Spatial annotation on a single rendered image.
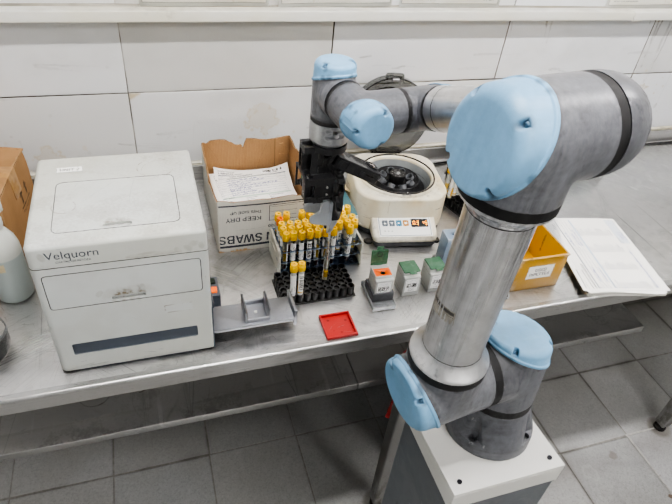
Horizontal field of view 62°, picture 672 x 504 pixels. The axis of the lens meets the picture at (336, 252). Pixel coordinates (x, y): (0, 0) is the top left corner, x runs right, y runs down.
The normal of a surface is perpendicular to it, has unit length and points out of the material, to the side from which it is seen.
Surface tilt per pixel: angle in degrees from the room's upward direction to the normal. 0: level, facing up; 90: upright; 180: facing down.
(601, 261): 0
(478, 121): 82
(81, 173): 0
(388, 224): 25
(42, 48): 90
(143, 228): 0
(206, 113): 90
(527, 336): 9
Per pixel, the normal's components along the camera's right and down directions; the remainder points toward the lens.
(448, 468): 0.07, -0.82
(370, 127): 0.42, 0.60
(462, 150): -0.88, 0.10
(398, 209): 0.14, 0.64
